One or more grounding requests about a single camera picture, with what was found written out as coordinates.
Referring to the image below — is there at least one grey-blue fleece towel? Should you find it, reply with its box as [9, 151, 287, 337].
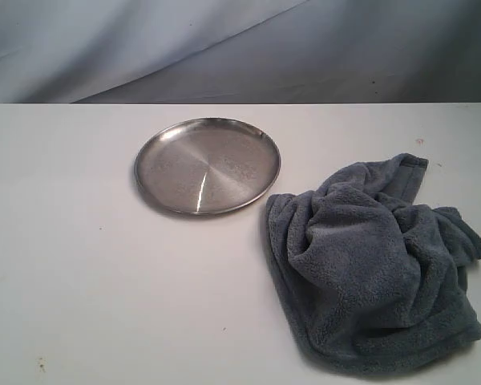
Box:
[265, 153, 481, 375]

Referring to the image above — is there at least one round stainless steel plate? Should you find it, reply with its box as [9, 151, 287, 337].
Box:
[133, 118, 281, 216]

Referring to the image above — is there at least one white backdrop cloth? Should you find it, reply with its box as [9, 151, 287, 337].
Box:
[0, 1, 481, 103]

